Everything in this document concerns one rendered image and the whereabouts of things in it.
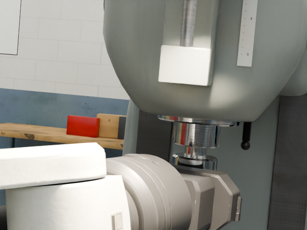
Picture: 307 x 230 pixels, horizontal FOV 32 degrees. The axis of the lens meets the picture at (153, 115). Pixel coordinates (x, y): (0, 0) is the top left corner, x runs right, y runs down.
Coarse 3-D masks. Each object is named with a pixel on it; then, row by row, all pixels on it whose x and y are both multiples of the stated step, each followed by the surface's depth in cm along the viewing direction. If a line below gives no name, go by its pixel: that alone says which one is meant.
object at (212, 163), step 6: (174, 156) 54; (180, 156) 53; (186, 156) 54; (210, 156) 55; (174, 162) 54; (180, 162) 53; (186, 162) 53; (192, 162) 52; (198, 162) 52; (204, 162) 53; (210, 162) 53; (216, 162) 54; (204, 168) 53; (210, 168) 53
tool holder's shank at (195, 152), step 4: (188, 148) 54; (192, 148) 54; (196, 148) 54; (200, 148) 54; (204, 148) 54; (188, 152) 54; (192, 152) 54; (196, 152) 54; (200, 152) 54; (204, 152) 54; (192, 156) 54; (196, 156) 54; (200, 156) 54; (204, 156) 54
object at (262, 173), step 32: (288, 96) 88; (128, 128) 97; (160, 128) 93; (224, 128) 91; (256, 128) 90; (288, 128) 88; (224, 160) 91; (256, 160) 90; (288, 160) 88; (256, 192) 90; (288, 192) 89; (256, 224) 90; (288, 224) 89
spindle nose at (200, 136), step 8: (176, 128) 54; (184, 128) 53; (192, 128) 52; (200, 128) 52; (208, 128) 52; (216, 128) 53; (176, 136) 54; (184, 136) 53; (192, 136) 52; (200, 136) 52; (208, 136) 52; (216, 136) 53; (184, 144) 53; (192, 144) 52; (200, 144) 52; (208, 144) 53; (216, 144) 53
